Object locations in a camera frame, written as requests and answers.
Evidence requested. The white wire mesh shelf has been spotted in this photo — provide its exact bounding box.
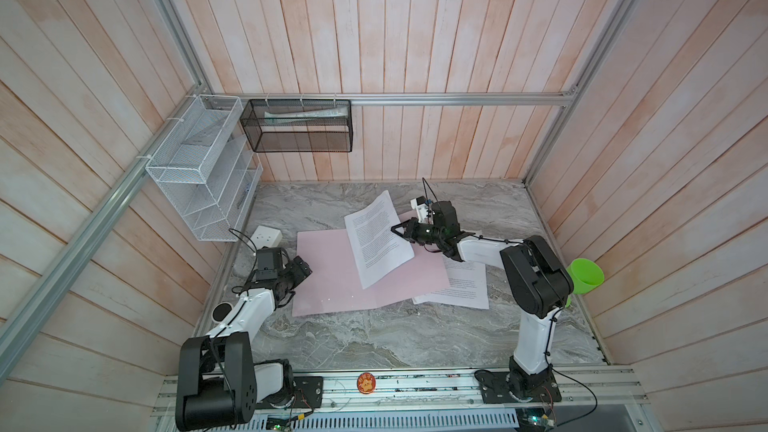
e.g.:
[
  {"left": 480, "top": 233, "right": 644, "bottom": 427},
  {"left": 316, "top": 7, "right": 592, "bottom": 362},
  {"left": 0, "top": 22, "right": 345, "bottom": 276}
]
[{"left": 146, "top": 95, "right": 263, "bottom": 242}]

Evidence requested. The green plastic goblet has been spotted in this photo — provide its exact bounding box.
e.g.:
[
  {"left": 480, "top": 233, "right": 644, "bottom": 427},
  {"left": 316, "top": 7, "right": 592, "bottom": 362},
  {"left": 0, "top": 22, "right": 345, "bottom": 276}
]
[{"left": 566, "top": 258, "right": 605, "bottom": 307}]

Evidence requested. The pink file folder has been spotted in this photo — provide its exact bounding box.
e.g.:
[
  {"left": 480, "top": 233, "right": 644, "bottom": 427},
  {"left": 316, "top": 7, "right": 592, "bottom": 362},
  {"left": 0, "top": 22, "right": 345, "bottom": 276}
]
[{"left": 291, "top": 209, "right": 451, "bottom": 318}]

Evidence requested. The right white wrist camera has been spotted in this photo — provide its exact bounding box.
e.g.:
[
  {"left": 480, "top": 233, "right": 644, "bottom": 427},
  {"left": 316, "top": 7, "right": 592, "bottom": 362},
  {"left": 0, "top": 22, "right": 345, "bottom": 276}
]
[{"left": 410, "top": 196, "right": 433, "bottom": 224}]

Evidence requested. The black wire mesh basket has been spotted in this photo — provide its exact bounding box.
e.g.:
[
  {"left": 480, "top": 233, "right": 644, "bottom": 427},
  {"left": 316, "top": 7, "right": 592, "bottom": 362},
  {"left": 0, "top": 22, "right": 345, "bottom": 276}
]
[{"left": 240, "top": 98, "right": 354, "bottom": 154}]

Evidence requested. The white power socket box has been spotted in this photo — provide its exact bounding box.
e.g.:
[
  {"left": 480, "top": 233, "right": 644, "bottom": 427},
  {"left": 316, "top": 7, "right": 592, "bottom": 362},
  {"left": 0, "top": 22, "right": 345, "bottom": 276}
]
[{"left": 250, "top": 225, "right": 283, "bottom": 250}]

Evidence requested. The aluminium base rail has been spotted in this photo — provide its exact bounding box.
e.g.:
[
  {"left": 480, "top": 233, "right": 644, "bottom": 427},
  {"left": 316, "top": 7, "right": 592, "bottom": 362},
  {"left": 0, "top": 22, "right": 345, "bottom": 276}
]
[{"left": 149, "top": 364, "right": 649, "bottom": 416}]

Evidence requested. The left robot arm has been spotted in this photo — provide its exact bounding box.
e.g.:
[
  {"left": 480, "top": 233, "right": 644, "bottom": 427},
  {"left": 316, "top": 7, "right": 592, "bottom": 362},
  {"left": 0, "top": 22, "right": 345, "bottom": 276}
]
[{"left": 175, "top": 247, "right": 312, "bottom": 431}]

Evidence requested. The printed white paper stack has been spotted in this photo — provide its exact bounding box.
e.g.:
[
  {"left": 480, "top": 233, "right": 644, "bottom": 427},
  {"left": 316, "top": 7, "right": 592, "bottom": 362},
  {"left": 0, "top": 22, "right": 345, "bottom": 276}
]
[{"left": 412, "top": 258, "right": 489, "bottom": 310}]

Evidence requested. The red round sticker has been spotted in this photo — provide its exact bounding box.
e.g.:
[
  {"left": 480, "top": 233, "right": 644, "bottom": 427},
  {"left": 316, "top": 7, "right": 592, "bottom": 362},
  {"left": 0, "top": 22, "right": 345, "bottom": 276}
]
[{"left": 356, "top": 372, "right": 376, "bottom": 395}]

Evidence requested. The printed white paper sheet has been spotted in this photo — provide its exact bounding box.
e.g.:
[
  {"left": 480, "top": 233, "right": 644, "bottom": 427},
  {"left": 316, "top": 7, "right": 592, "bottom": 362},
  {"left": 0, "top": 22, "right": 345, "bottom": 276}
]
[{"left": 344, "top": 190, "right": 415, "bottom": 289}]

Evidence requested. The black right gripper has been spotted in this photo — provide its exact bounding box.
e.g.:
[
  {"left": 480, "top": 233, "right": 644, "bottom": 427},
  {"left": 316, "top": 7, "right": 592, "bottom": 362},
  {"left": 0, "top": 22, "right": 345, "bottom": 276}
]
[{"left": 391, "top": 218, "right": 444, "bottom": 246}]

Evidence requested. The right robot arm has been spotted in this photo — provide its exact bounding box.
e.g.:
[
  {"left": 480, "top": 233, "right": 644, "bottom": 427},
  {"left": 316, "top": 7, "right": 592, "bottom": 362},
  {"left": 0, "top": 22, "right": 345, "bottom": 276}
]
[{"left": 391, "top": 197, "right": 574, "bottom": 402}]

